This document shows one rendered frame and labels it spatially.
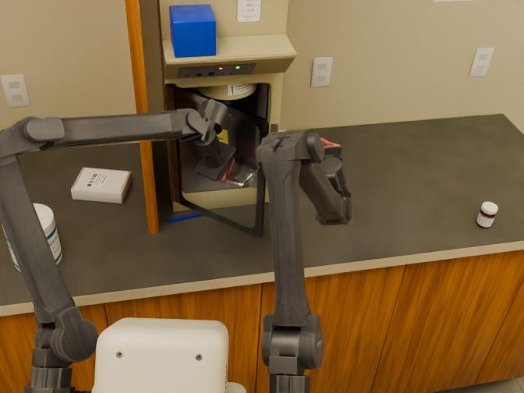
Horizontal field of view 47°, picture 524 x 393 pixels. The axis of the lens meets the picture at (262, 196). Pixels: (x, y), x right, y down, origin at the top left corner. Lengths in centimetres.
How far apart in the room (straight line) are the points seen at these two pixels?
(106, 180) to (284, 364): 104
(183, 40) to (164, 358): 77
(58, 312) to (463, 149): 162
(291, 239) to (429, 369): 142
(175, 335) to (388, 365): 141
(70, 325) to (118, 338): 17
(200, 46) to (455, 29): 115
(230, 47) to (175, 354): 82
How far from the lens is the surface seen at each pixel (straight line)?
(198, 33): 145
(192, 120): 137
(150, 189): 170
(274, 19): 159
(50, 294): 115
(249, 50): 151
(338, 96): 228
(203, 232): 180
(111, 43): 204
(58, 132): 117
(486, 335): 238
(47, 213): 170
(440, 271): 198
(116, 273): 171
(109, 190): 192
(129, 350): 99
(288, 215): 108
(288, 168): 107
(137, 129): 130
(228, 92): 168
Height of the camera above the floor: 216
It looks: 39 degrees down
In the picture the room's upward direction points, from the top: 3 degrees clockwise
